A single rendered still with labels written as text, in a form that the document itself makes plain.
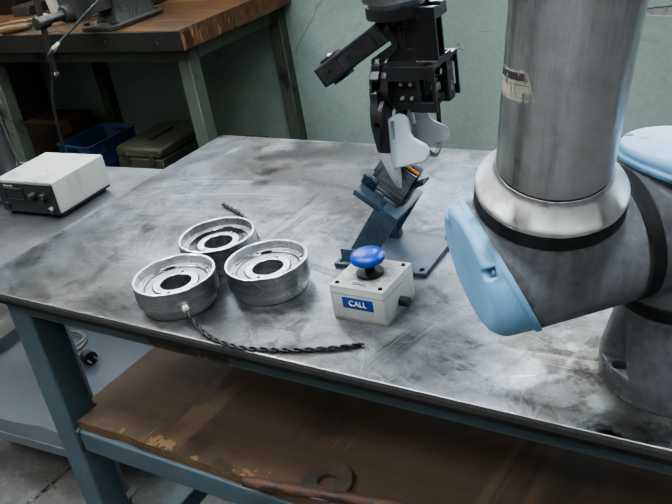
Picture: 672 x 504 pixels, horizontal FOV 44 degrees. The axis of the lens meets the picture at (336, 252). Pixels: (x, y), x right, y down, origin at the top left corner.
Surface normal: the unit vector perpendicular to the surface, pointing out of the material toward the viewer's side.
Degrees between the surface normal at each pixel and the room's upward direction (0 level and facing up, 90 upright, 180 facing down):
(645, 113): 90
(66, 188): 90
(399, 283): 90
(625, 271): 93
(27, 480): 0
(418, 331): 0
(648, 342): 73
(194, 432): 0
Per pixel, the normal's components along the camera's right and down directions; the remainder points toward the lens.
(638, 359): -0.82, 0.10
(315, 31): -0.51, 0.47
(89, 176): 0.88, 0.09
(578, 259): 0.19, 0.68
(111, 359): -0.16, -0.87
